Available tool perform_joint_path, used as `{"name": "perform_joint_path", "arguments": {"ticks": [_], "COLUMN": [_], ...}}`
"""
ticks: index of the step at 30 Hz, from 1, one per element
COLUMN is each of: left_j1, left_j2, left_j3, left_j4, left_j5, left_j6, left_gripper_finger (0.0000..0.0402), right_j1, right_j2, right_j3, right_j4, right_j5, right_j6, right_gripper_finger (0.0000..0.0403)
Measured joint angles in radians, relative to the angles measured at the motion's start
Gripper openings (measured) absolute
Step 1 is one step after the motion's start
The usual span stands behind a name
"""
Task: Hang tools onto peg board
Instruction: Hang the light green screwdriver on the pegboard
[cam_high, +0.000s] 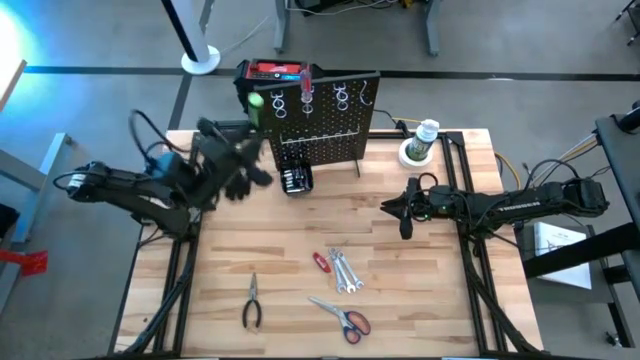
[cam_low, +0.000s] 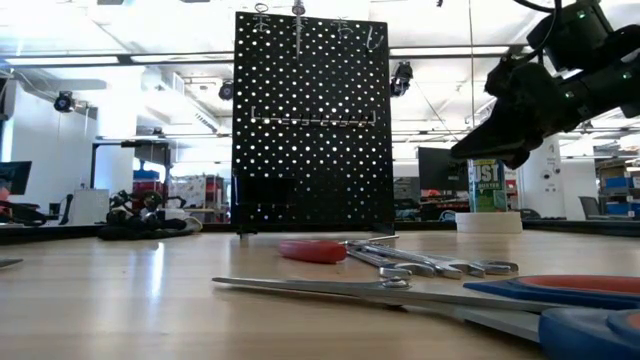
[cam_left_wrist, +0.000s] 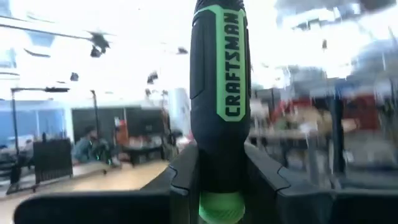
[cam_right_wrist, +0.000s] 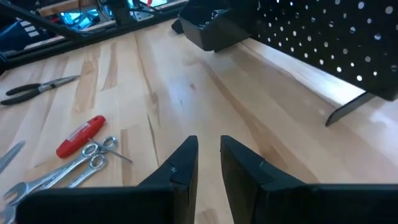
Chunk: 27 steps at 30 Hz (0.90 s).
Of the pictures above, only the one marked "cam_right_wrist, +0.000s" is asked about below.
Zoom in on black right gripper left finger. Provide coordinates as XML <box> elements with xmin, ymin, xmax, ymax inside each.
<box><xmin>15</xmin><ymin>135</ymin><xmax>199</xmax><ymax>224</ymax></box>

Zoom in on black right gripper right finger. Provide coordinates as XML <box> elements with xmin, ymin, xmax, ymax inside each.
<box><xmin>220</xmin><ymin>135</ymin><xmax>398</xmax><ymax>224</ymax></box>

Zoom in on silver combination wrench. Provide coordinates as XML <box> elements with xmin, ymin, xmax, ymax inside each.
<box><xmin>0</xmin><ymin>136</ymin><xmax>119</xmax><ymax>224</ymax></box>
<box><xmin>67</xmin><ymin>153</ymin><xmax>109</xmax><ymax>189</ymax></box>
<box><xmin>2</xmin><ymin>143</ymin><xmax>100</xmax><ymax>206</ymax></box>

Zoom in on small red-handled screwdriver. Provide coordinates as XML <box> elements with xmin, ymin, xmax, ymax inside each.
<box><xmin>55</xmin><ymin>114</ymin><xmax>134</xmax><ymax>163</ymax></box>

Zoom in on black-handled needle-nose pliers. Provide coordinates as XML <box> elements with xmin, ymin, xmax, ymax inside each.
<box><xmin>0</xmin><ymin>74</ymin><xmax>81</xmax><ymax>106</ymax></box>

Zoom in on black parts bin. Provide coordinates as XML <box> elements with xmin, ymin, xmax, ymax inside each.
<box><xmin>178</xmin><ymin>0</ymin><xmax>259</xmax><ymax>52</ymax></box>

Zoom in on black perforated pegboard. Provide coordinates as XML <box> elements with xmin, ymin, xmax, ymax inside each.
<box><xmin>248</xmin><ymin>0</ymin><xmax>398</xmax><ymax>128</ymax></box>

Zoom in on black aluminium table frame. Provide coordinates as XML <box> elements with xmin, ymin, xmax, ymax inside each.
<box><xmin>0</xmin><ymin>0</ymin><xmax>190</xmax><ymax>71</ymax></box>

